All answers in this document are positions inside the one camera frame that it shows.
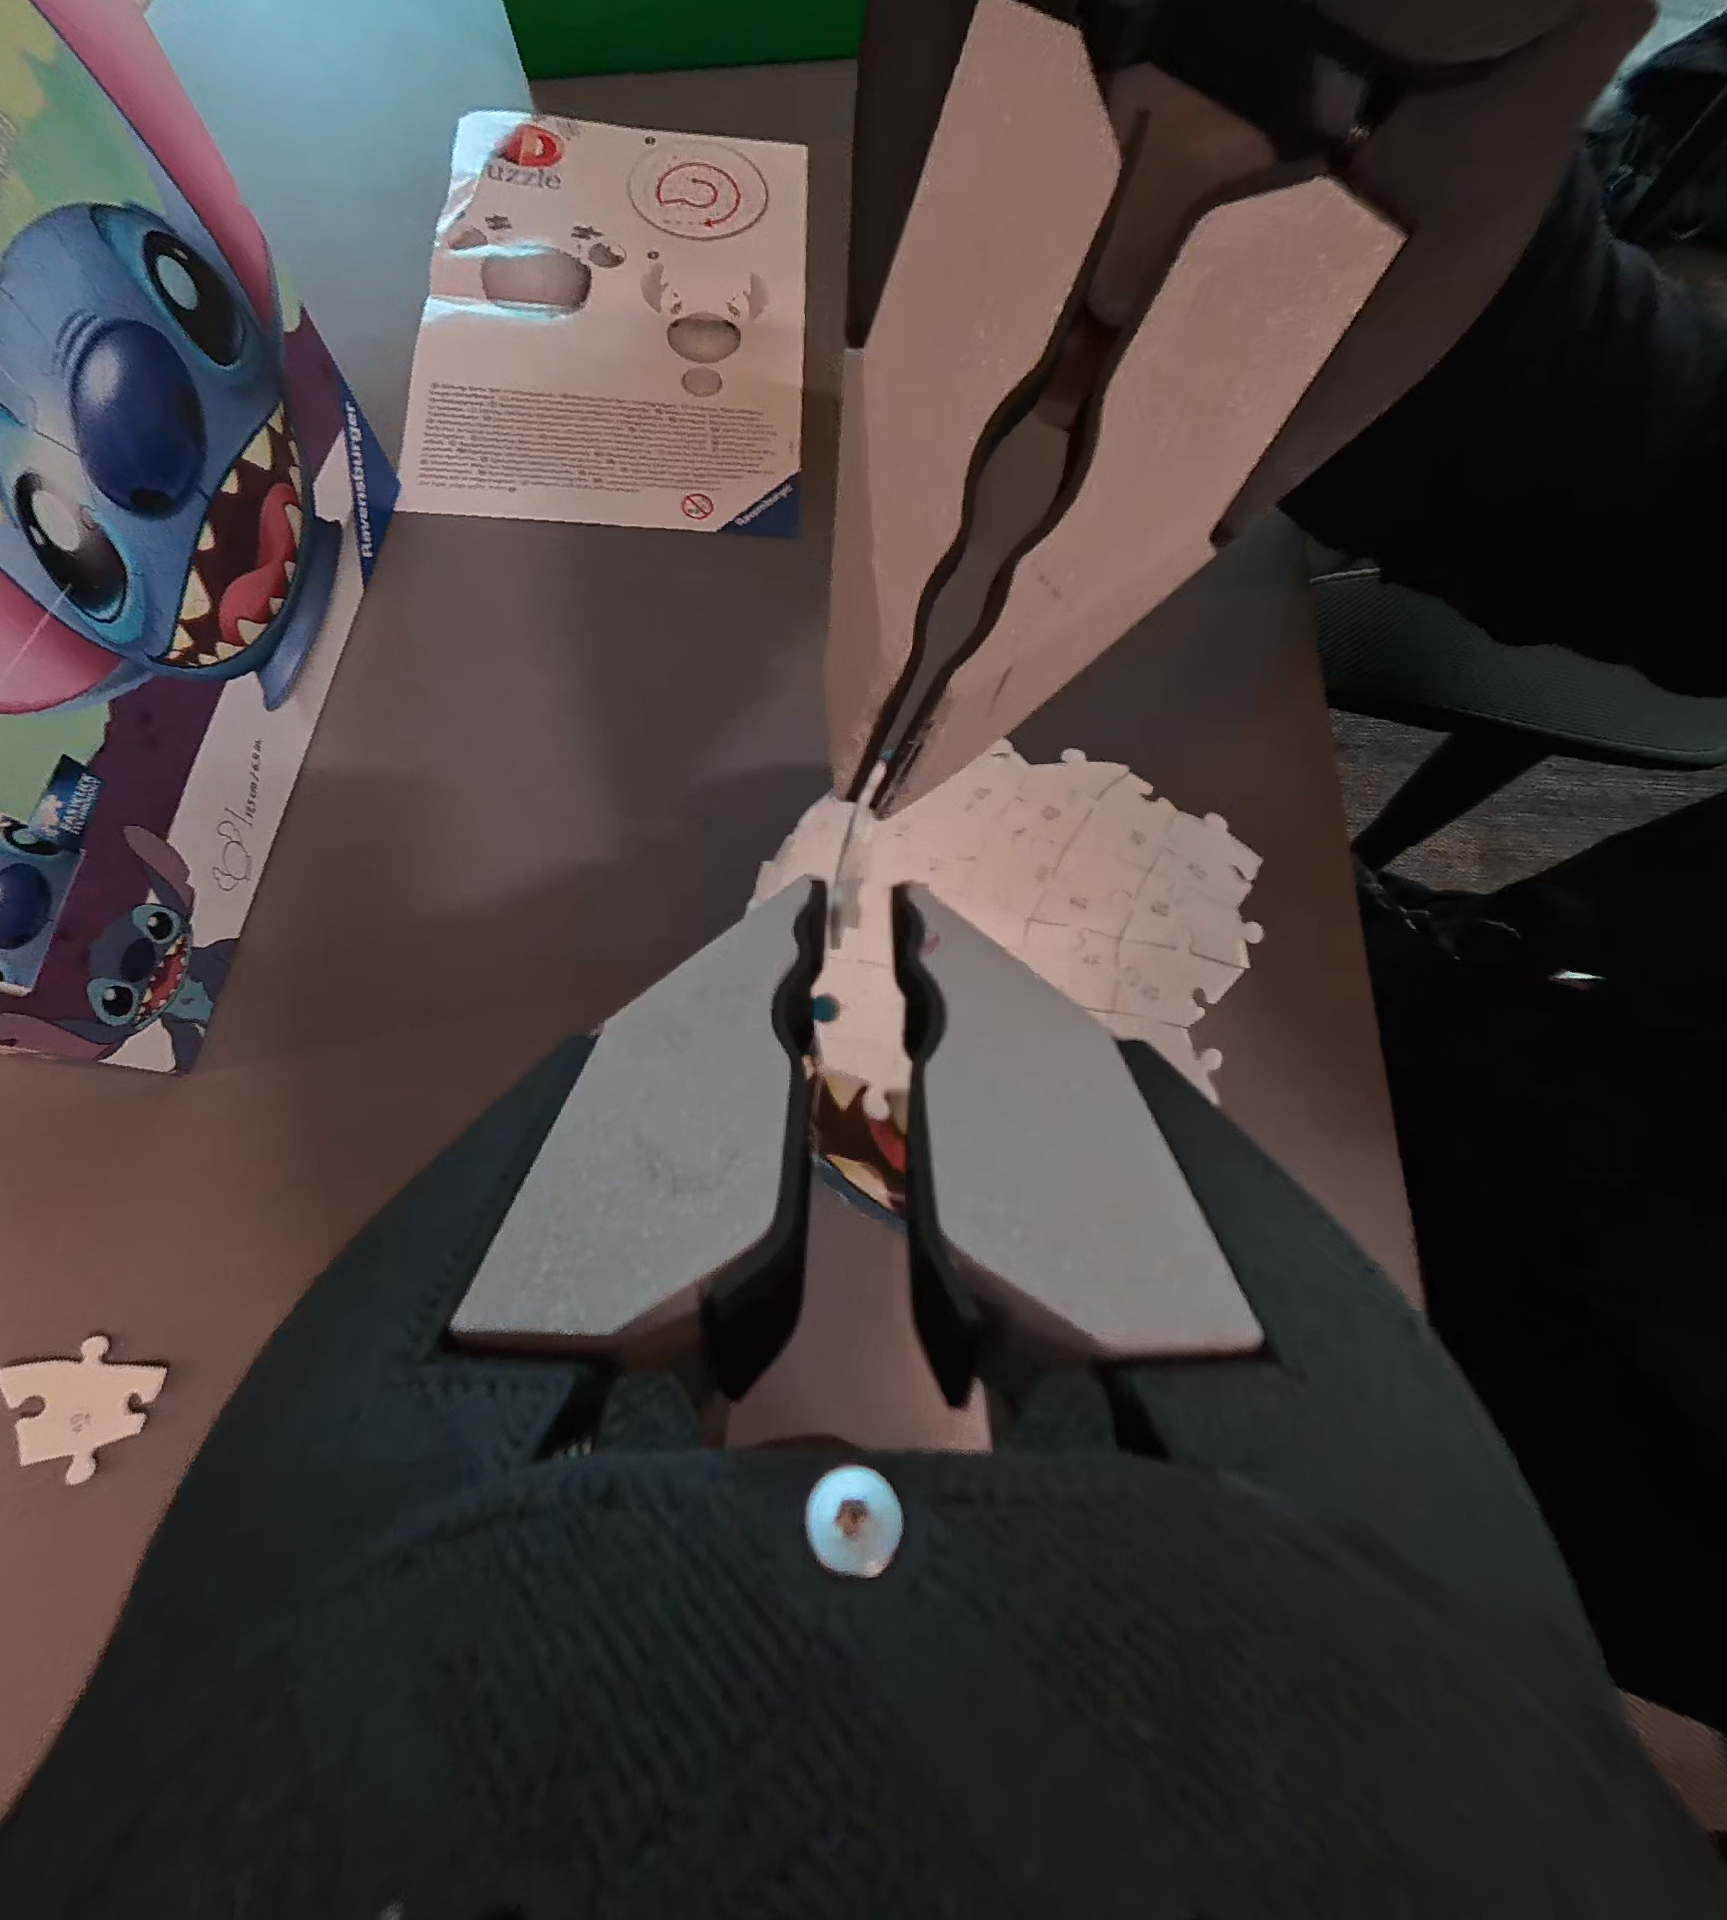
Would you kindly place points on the person's right forearm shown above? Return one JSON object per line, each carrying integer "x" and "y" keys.
{"x": 1628, "y": 449}

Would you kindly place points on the black office chair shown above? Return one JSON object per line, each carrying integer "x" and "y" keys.
{"x": 1524, "y": 675}

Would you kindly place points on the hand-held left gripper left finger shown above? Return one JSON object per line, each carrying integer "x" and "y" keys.
{"x": 653, "y": 1169}

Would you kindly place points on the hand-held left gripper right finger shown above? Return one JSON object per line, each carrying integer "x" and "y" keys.
{"x": 1073, "y": 1185}

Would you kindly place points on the white instruction leaflet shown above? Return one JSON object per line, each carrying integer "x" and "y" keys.
{"x": 608, "y": 375}

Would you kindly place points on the person's dark clothing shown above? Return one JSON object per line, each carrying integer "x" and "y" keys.
{"x": 1628, "y": 1200}

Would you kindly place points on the green plastic bin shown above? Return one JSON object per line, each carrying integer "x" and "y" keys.
{"x": 684, "y": 30}

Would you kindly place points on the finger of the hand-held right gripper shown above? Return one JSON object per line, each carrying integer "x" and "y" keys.
{"x": 1222, "y": 360}
{"x": 953, "y": 299}

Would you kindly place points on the cartoon printed puzzle box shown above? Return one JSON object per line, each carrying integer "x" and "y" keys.
{"x": 128, "y": 449}

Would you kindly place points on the group of white puzzle pieces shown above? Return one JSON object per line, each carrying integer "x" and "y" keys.
{"x": 76, "y": 1410}

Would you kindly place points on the blue puzzle ball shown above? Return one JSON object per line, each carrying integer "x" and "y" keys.
{"x": 1103, "y": 885}

